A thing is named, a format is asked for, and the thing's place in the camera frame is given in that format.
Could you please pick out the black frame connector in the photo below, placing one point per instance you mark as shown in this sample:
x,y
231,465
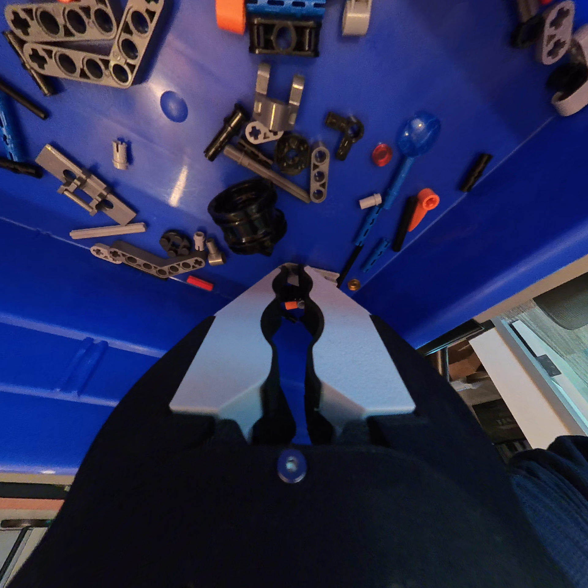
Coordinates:
x,y
257,36

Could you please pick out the black small connector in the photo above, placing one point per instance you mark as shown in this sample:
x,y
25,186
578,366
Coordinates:
x,y
526,32

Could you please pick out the dark grey bent beam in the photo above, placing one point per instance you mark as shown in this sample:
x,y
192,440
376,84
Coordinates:
x,y
183,265

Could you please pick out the grey three-hole liftarm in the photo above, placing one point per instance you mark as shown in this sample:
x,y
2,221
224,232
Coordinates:
x,y
319,183

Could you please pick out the white shelf unit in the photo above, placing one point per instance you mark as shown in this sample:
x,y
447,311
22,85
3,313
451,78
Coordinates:
x,y
505,381

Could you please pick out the grey track link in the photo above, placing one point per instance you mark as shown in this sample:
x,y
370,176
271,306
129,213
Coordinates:
x,y
53,160

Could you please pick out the grey cross-hole liftarm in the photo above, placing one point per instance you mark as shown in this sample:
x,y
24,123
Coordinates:
x,y
553,30

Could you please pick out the blue plastic parts bin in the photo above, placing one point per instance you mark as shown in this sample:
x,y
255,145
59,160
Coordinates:
x,y
138,321

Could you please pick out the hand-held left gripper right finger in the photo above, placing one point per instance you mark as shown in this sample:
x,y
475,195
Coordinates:
x,y
363,367

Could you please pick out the light grey small liftarm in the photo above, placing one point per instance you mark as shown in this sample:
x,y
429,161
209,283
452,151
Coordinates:
x,y
273,133

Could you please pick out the black angle connector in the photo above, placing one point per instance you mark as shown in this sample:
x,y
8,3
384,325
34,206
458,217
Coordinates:
x,y
337,120

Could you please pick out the blue transparent paddle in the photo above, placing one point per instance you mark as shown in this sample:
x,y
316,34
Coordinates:
x,y
420,133

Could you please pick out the black thin axle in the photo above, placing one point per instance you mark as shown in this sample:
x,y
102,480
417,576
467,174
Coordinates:
x,y
350,266

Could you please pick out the orange rounded piece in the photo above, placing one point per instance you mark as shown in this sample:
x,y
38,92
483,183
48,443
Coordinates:
x,y
229,16

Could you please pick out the light grey axle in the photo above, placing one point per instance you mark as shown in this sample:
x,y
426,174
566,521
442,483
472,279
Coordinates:
x,y
108,230

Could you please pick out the black long axle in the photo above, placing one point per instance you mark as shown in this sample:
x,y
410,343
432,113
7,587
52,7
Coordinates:
x,y
25,101

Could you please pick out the small red pin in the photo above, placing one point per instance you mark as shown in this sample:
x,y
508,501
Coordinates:
x,y
200,283

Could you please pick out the small light grey pin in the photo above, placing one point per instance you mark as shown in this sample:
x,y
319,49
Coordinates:
x,y
121,155

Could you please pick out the brass round nut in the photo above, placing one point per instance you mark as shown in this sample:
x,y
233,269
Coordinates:
x,y
350,285

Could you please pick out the person's dark knit sweater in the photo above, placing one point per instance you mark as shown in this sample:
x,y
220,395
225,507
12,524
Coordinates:
x,y
551,505

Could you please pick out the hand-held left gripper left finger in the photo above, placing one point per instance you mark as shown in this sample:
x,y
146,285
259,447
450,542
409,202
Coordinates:
x,y
220,367

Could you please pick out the black short axle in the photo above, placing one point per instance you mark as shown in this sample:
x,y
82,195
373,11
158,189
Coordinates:
x,y
404,225

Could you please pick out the black long pin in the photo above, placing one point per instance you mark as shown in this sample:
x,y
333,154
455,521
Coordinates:
x,y
226,132

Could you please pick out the blue studded beam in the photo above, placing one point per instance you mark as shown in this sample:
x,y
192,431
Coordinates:
x,y
285,5

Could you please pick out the orange connector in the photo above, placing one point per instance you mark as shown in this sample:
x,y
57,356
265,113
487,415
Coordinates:
x,y
418,216

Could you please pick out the dark grey long axle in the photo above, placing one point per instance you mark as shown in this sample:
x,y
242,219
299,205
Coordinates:
x,y
257,165

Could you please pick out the small black pin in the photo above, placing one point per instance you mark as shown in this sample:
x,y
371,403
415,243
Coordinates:
x,y
476,172
20,168

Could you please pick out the red transparent round stud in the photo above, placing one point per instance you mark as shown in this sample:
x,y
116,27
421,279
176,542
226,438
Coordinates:
x,y
375,154

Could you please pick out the small white pin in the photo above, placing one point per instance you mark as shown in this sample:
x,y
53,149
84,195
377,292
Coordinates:
x,y
370,201

